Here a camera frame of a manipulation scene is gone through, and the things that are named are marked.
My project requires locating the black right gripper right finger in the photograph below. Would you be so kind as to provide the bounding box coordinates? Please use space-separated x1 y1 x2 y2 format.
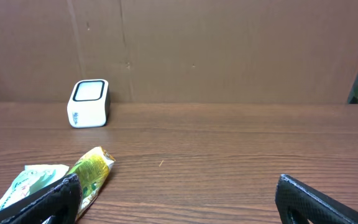
275 174 358 224

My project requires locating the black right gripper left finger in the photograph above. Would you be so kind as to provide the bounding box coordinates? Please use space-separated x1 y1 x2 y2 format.
0 173 82 224

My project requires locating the teal wipes packet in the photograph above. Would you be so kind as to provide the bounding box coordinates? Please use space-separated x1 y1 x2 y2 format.
0 164 69 210

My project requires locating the green snack packet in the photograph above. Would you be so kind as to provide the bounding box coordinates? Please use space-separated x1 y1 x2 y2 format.
68 146 116 220

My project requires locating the white barcode scanner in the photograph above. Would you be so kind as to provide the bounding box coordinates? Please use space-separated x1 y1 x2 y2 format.
67 79 111 128

